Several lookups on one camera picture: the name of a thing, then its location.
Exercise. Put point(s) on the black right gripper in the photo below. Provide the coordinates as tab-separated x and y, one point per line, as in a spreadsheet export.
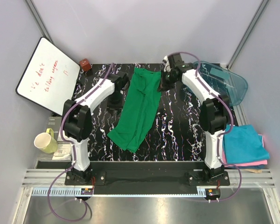
164	87

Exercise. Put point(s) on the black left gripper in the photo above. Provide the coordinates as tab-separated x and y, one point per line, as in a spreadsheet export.
117	107

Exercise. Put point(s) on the green t-shirt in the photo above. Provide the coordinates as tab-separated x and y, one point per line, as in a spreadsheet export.
139	110

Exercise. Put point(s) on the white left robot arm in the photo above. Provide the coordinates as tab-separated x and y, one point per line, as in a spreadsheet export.
77	122

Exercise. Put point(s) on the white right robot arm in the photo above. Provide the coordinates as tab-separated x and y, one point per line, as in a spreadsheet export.
215	111

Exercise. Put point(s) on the small red-brown box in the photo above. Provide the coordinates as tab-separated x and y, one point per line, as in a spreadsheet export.
85	65

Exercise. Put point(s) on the clear blue plastic bin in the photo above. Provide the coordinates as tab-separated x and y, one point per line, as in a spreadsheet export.
215	78

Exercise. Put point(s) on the white whiteboard with red writing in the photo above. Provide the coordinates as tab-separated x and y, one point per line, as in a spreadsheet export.
49	78

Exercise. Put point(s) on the spiral bound manual booklet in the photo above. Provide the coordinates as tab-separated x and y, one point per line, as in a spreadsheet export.
63	152

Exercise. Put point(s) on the yellow-green mug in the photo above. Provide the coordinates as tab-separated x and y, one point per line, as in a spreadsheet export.
46	142

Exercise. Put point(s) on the folded blue t-shirt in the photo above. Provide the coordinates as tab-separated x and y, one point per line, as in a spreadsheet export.
243	144

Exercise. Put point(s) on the folded pink t-shirt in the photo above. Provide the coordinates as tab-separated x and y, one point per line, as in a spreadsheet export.
254	164

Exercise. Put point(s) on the folded tan t-shirt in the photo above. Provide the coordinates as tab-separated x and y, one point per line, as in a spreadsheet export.
256	171

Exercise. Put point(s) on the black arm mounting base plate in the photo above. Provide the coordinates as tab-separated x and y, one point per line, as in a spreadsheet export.
145	189

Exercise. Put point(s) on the aluminium frame rail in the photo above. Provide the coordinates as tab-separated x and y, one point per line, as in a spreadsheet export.
231	178

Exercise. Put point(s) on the white slotted cable duct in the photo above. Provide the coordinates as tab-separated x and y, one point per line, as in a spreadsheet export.
62	191

